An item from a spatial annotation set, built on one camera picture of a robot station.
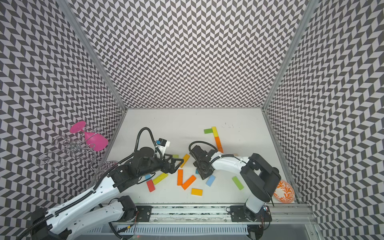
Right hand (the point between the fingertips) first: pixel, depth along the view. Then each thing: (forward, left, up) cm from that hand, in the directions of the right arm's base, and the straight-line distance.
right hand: (197, 171), depth 86 cm
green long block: (-6, -23, -1) cm, 24 cm away
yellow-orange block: (+8, +8, 0) cm, 11 cm away
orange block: (+15, -14, +1) cm, 21 cm away
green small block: (+29, -6, +1) cm, 30 cm away
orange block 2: (+20, -13, 0) cm, 24 cm away
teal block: (0, 0, 0) cm, 1 cm away
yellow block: (+29, -12, -1) cm, 32 cm away
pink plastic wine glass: (+7, +50, +22) cm, 55 cm away
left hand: (-1, +10, +18) cm, 20 cm away
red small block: (-8, +26, +1) cm, 27 cm away
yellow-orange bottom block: (-11, +1, -2) cm, 11 cm away
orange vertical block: (-3, +10, 0) cm, 11 cm away
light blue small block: (-5, -7, 0) cm, 9 cm away
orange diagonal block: (-5, +4, 0) cm, 7 cm away
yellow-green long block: (-5, +20, +4) cm, 21 cm away
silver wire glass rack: (+2, +64, +23) cm, 68 cm away
